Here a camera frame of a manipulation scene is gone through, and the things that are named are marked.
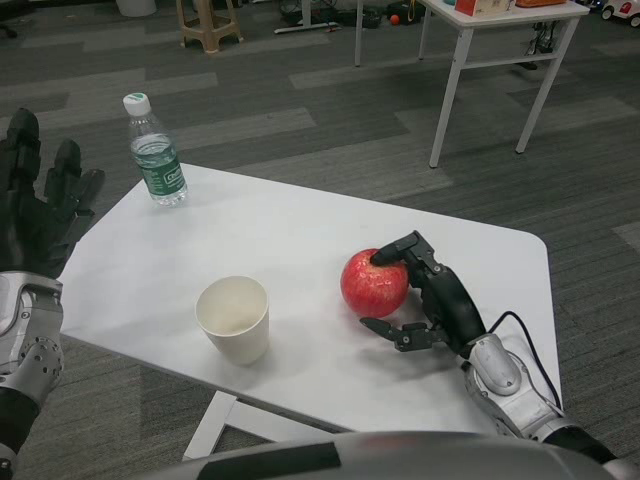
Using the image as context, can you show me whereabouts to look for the black bag with yellow strap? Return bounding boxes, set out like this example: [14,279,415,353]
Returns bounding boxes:
[387,0,424,25]

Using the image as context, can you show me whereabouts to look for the clear green-label water bottle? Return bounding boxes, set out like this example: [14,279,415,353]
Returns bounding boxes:
[122,92,190,209]

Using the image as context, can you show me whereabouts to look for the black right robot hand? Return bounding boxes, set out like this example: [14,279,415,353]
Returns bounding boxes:
[359,229,489,359]

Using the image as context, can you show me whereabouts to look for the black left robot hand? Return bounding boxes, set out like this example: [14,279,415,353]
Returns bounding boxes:
[0,107,106,279]

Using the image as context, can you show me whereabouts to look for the white toy car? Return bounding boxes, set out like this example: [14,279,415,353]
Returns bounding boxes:
[599,0,640,24]

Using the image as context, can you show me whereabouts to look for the red apple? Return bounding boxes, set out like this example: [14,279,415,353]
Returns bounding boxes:
[340,247,411,320]

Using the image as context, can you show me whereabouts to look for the large potted plant, white pot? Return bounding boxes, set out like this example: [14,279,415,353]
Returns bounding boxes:
[117,0,157,19]

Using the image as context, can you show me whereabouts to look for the beige plastic stool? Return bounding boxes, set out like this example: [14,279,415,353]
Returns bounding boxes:
[177,0,244,55]

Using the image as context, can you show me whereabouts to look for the white paper cup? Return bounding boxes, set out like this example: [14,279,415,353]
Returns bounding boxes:
[194,275,271,366]

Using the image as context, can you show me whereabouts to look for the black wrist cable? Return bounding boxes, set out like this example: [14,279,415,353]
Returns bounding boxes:
[487,310,564,411]

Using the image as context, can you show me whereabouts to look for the white table with metal legs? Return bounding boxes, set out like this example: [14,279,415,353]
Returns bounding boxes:
[353,0,591,169]

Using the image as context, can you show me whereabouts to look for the red and white tissue box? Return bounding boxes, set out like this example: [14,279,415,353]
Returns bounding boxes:
[453,0,517,15]

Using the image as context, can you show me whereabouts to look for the white work table leg frame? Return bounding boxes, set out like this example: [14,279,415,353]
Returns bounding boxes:
[182,389,351,461]

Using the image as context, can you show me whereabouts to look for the white standing desk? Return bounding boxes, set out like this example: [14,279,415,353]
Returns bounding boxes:
[273,0,341,35]

